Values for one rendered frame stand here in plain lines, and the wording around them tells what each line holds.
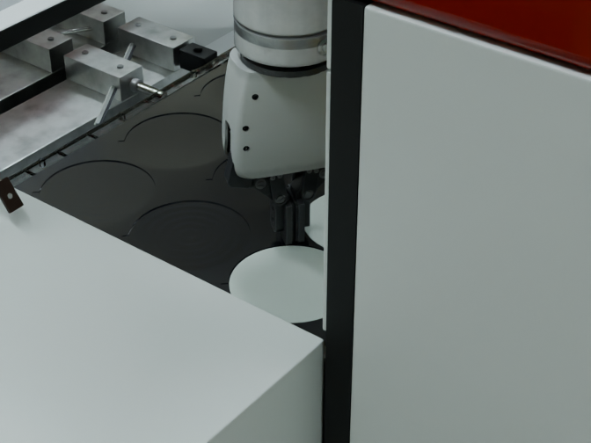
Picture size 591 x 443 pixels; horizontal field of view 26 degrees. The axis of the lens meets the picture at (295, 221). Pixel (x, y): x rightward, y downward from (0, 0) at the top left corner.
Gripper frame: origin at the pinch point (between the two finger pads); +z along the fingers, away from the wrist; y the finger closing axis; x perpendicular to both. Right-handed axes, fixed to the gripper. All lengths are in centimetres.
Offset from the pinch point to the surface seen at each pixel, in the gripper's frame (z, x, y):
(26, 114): 4.0, -29.9, 18.4
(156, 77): 4.0, -33.6, 4.5
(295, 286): 2.0, 6.9, 1.7
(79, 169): 2.1, -15.4, 15.3
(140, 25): 1.1, -40.3, 4.6
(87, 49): 1.2, -36.5, 10.9
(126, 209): 2.1, -7.8, 12.4
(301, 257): 2.0, 3.3, 0.0
